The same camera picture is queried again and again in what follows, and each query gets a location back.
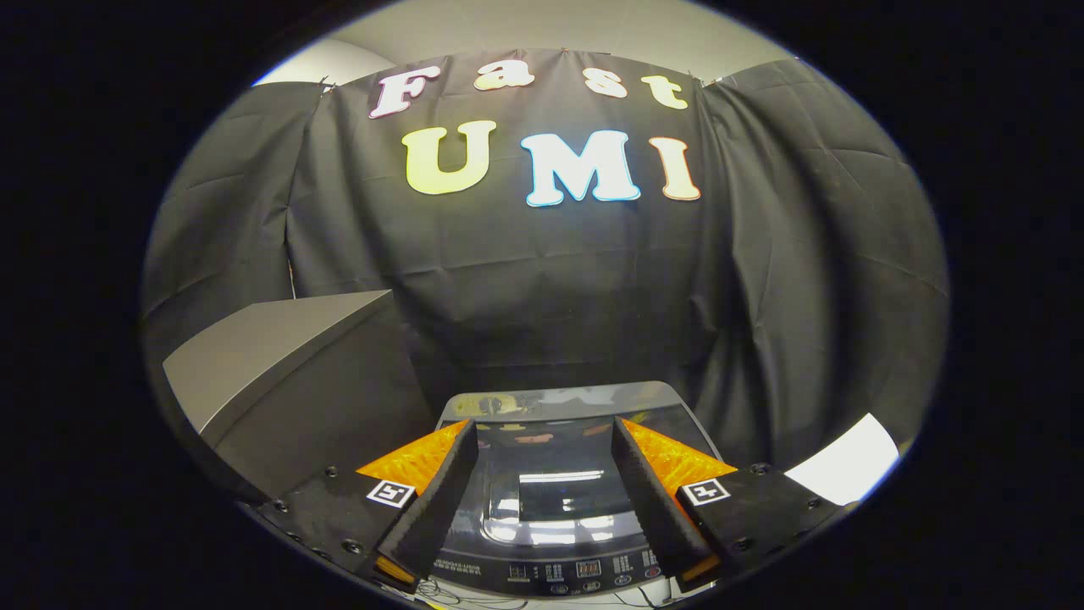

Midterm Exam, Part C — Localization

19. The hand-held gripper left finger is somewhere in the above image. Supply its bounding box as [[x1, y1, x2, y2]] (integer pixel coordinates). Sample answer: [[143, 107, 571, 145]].
[[258, 419, 479, 594]]

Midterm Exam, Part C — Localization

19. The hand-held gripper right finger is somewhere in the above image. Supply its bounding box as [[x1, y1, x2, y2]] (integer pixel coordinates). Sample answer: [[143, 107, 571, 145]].
[[611, 417, 848, 596]]

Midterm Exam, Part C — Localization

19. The grey washing machine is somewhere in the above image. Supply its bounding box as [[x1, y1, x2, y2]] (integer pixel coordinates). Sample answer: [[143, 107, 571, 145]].
[[423, 381, 725, 601]]

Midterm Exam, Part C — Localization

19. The white sheet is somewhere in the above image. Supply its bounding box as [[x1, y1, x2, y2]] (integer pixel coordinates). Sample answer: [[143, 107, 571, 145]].
[[783, 413, 900, 507]]

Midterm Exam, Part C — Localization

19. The black backdrop cloth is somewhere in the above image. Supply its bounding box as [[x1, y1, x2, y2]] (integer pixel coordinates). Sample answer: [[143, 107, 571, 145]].
[[140, 49, 949, 501]]

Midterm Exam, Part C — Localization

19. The grey cabinet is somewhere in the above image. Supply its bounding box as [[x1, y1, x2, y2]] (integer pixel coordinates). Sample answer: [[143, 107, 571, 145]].
[[163, 290, 437, 501]]

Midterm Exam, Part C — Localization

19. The thin black cable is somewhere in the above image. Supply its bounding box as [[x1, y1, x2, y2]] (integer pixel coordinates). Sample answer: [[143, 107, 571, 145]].
[[415, 580, 530, 609]]

